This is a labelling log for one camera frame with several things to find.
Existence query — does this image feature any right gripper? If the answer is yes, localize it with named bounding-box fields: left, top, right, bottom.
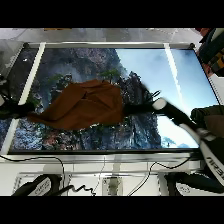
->
left=124, top=101, right=156, bottom=117

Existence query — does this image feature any brown garment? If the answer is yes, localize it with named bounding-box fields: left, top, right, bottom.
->
left=27, top=78, right=126, bottom=131

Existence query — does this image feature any heap of clothes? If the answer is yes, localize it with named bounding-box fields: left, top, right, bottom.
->
left=195, top=27, right=224, bottom=78

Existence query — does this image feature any dark green garment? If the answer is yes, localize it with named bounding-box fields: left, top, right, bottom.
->
left=190, top=104, right=224, bottom=125

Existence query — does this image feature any grey-brown garment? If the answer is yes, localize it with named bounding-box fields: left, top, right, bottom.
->
left=203, top=114, right=224, bottom=140

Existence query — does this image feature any silver frame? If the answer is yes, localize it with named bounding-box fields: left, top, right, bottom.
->
left=0, top=151, right=224, bottom=197

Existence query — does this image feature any black cable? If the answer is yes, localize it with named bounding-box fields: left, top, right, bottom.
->
left=55, top=184, right=98, bottom=197
left=127, top=157, right=192, bottom=197
left=0, top=153, right=66, bottom=186

